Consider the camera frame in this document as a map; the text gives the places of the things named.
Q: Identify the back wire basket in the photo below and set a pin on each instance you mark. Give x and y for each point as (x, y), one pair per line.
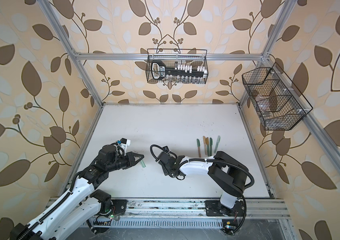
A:
(199, 57)

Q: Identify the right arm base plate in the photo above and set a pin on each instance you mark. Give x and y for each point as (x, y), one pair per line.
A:
(215, 209)

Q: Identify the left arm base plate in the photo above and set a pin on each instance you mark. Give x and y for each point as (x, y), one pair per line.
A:
(116, 207)

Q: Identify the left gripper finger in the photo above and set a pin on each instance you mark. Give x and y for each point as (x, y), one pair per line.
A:
(133, 163)
(137, 157)

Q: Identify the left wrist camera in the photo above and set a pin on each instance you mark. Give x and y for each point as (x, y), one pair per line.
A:
(124, 144)

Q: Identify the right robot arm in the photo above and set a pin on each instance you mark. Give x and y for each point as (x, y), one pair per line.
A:
(228, 173)

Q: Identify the black socket tool set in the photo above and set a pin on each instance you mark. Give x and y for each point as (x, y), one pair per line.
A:
(176, 71)

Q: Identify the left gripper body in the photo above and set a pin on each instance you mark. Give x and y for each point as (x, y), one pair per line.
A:
(119, 163)

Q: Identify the light green cap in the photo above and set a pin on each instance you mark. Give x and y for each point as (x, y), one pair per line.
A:
(142, 164)

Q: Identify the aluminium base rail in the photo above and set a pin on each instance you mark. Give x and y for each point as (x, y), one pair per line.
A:
(263, 209)

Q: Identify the side wire basket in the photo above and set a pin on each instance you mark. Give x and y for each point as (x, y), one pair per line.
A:
(278, 102)

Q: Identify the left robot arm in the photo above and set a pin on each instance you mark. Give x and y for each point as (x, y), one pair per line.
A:
(82, 200)

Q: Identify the dark green pen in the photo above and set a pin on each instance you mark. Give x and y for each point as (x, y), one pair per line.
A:
(210, 147)
(217, 144)

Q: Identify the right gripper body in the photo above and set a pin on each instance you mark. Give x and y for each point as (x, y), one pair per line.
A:
(166, 171)

